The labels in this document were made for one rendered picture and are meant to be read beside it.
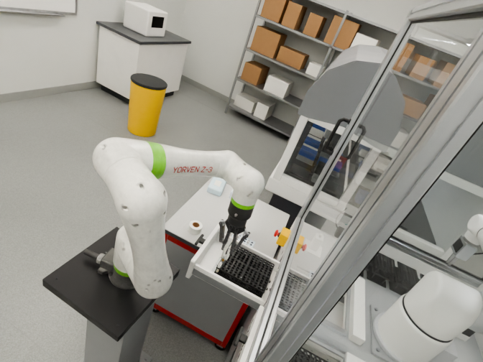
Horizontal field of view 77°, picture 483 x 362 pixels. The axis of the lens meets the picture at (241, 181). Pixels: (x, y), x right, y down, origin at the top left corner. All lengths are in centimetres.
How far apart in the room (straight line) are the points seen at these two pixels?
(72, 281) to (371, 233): 110
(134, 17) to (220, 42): 168
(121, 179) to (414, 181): 60
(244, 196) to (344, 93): 95
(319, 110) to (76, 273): 142
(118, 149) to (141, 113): 293
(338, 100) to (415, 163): 137
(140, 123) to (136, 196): 312
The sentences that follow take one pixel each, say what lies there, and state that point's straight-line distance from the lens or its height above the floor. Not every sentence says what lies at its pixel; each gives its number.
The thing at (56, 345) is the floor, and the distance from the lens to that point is 212.
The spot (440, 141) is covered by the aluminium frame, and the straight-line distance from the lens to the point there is 44.
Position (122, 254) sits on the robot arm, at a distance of 115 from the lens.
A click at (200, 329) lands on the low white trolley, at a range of 205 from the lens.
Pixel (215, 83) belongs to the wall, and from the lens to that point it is 591.
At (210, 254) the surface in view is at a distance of 144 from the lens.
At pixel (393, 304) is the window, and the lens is 61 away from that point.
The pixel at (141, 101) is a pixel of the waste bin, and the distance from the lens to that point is 371.
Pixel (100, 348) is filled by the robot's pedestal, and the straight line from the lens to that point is 170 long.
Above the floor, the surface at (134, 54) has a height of 72.
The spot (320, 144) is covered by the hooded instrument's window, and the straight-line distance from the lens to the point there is 189.
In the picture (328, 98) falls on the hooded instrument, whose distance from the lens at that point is 180.
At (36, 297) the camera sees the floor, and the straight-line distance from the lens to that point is 229.
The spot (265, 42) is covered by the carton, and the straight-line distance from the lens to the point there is 500.
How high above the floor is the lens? 188
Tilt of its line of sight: 32 degrees down
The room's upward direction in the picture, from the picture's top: 21 degrees clockwise
